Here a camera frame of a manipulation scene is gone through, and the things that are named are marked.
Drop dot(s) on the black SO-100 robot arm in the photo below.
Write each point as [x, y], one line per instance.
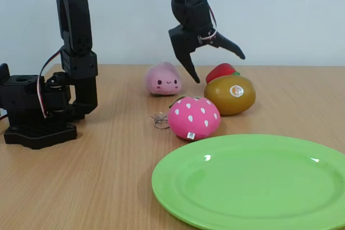
[78, 79]

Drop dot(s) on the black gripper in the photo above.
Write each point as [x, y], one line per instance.
[184, 42]

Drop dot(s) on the light pink peach plush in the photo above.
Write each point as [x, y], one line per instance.
[164, 77]

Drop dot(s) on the brown kiwi toy with sticker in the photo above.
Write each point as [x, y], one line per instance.
[229, 100]

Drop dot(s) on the red strawberry squishy toy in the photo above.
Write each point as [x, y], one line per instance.
[219, 71]

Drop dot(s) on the green plastic plate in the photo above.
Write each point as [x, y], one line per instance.
[250, 184]

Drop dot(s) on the pink strawberry plush toy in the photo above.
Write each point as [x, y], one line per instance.
[194, 119]

